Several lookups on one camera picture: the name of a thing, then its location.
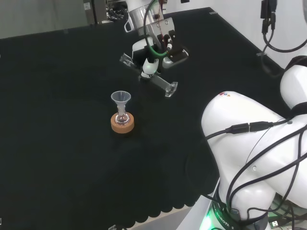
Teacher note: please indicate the clear glass graduated cylinder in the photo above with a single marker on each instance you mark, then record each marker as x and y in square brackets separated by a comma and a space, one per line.
[160, 82]

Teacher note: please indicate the clear plastic funnel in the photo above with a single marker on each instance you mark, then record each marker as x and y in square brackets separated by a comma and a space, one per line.
[121, 97]

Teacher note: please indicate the grey metal cabinet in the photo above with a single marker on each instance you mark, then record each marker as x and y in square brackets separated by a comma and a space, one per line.
[94, 10]

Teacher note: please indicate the clear round-bottom glass flask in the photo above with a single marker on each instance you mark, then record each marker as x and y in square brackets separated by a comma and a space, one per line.
[121, 118]

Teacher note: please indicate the black table cloth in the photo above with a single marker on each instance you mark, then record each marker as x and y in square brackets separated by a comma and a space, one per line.
[72, 143]

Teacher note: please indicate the small clear cloth clip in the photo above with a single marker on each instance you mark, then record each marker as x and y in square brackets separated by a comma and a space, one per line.
[214, 12]

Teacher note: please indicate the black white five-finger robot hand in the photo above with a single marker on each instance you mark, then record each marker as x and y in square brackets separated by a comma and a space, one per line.
[177, 51]

